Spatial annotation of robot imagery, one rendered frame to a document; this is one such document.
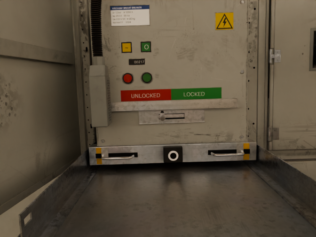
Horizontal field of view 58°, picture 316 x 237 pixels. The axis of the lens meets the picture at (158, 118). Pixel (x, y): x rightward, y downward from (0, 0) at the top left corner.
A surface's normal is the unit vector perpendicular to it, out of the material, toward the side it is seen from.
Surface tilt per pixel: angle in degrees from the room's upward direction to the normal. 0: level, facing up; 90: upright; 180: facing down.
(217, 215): 0
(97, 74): 61
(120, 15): 90
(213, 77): 90
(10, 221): 90
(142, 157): 90
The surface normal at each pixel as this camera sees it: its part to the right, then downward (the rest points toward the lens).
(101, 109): 0.00, 0.12
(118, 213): -0.03, -0.99
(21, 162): 0.99, -0.01
